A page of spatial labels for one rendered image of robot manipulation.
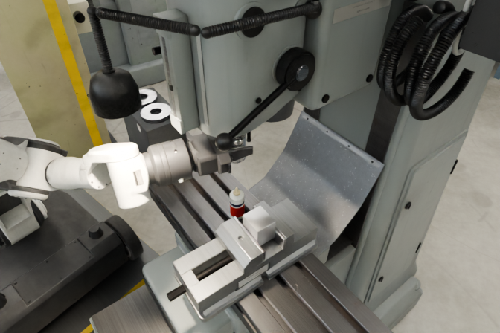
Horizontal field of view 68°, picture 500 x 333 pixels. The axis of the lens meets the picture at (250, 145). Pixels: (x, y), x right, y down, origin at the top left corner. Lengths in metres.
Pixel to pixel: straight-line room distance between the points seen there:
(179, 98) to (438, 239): 1.99
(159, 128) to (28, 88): 1.49
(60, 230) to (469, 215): 2.22
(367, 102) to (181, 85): 0.53
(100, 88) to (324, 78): 0.38
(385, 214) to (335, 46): 0.64
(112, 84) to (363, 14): 0.44
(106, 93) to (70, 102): 2.02
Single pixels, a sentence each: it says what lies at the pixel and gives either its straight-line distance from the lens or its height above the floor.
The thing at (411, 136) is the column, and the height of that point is 1.19.
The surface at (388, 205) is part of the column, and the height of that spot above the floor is 0.93.
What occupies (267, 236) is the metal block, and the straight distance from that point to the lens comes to 0.89.
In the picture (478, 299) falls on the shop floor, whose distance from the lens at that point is 2.27.
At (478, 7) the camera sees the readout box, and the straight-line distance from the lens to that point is 0.61.
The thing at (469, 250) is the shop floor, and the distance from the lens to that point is 2.44.
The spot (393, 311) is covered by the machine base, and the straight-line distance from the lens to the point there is 1.87.
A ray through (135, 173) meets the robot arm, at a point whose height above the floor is 1.26.
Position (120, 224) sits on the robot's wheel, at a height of 0.60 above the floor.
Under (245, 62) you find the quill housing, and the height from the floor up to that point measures 1.49.
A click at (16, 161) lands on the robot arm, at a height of 1.24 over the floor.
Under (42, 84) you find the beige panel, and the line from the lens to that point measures 2.49.
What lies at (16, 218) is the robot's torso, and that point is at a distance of 1.51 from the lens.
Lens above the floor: 1.75
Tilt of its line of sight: 40 degrees down
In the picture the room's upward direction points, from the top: straight up
